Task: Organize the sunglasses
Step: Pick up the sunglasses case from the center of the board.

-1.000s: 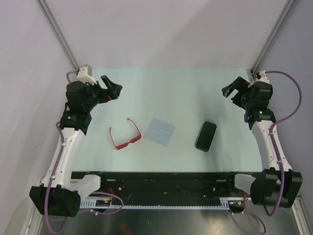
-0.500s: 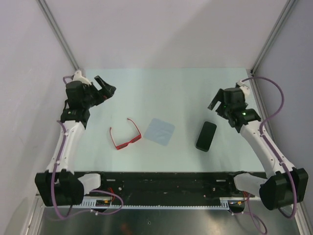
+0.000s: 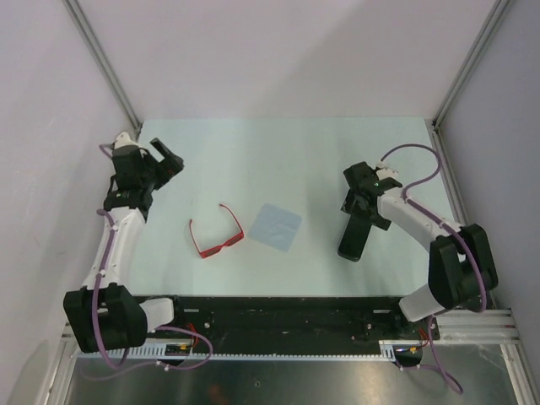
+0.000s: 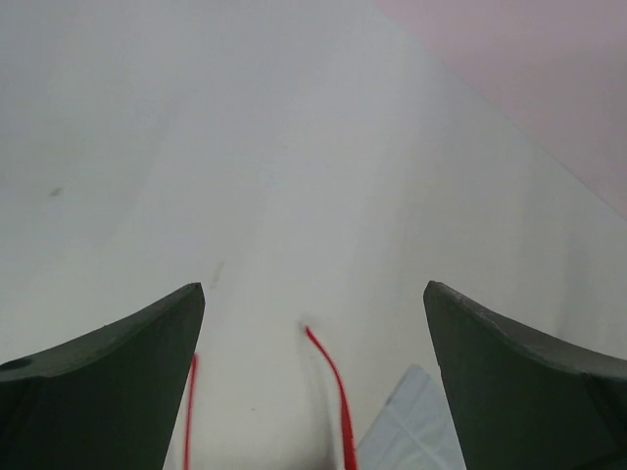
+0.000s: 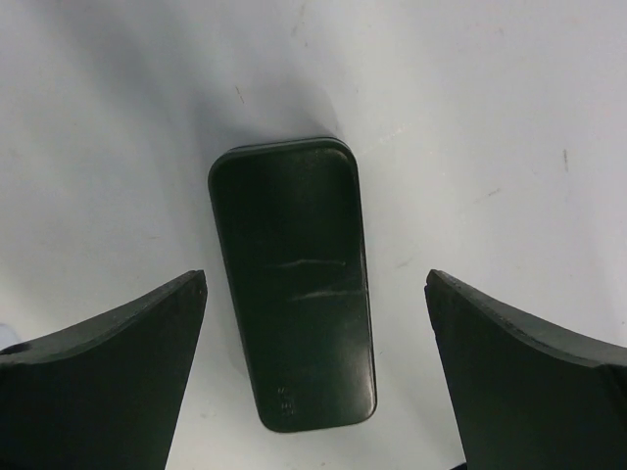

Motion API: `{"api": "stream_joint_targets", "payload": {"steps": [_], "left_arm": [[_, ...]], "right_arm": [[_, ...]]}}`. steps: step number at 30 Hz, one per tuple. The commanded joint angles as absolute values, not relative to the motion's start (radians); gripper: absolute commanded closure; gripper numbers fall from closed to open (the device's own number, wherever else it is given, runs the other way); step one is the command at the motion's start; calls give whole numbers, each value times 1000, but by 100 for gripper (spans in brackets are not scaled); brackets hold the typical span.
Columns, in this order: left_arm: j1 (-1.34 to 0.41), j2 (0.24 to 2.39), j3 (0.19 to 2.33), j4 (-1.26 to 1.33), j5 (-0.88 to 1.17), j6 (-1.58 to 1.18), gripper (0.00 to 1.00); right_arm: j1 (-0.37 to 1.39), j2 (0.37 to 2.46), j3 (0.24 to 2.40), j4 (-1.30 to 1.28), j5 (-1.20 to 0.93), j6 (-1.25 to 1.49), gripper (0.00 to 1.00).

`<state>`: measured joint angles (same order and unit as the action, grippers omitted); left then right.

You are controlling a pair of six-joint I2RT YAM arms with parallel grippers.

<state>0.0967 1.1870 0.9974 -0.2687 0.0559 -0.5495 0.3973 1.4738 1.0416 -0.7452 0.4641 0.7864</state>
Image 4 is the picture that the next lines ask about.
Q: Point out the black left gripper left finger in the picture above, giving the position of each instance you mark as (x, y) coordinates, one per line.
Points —
(107, 399)

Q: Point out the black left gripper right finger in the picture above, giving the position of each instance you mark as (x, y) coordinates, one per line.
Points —
(521, 398)

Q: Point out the light blue cleaning cloth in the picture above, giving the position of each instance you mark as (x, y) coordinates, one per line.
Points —
(414, 429)

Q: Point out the red sunglasses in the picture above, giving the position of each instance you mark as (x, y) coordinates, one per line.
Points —
(349, 450)

